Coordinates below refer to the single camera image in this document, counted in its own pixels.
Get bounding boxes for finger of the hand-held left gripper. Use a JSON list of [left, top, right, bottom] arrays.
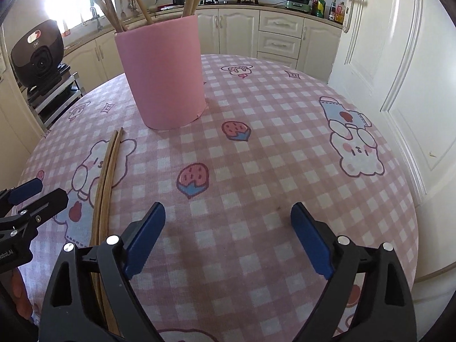
[[0, 189, 69, 245], [0, 177, 44, 218]]

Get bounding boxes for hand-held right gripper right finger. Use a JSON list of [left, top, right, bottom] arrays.
[[290, 202, 417, 342]]

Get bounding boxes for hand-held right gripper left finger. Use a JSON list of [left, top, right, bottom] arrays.
[[38, 202, 166, 342]]

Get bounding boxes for wooden sticks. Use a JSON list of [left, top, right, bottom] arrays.
[[91, 130, 119, 328]]

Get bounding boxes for single wooden chopstick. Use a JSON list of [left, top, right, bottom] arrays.
[[101, 127, 124, 336]]

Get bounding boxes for pink cylindrical cup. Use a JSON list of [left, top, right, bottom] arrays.
[[114, 14, 206, 130]]

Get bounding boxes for hanging kitchen utensils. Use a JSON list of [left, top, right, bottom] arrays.
[[116, 0, 138, 19]]

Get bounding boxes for person's left hand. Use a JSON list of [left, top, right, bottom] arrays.
[[11, 269, 34, 321]]

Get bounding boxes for pink checked printed tablecloth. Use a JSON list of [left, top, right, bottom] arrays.
[[18, 54, 419, 342]]

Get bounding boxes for black round kitchen appliance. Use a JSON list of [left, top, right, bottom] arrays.
[[10, 19, 65, 88]]

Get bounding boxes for metal sink faucet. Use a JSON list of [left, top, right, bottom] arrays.
[[91, 7, 104, 31]]

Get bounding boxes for white panelled door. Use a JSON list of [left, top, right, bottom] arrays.
[[328, 0, 456, 279]]

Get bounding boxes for kitchen window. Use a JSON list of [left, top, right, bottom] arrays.
[[43, 0, 118, 32]]

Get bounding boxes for cream kitchen base cabinets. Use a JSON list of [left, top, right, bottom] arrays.
[[64, 5, 343, 83]]

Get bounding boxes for gas hob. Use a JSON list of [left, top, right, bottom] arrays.
[[199, 0, 259, 7]]

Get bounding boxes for metal wire rack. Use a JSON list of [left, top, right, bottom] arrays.
[[27, 63, 85, 129]]

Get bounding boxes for cream door handle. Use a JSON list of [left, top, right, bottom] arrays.
[[342, 0, 367, 35]]

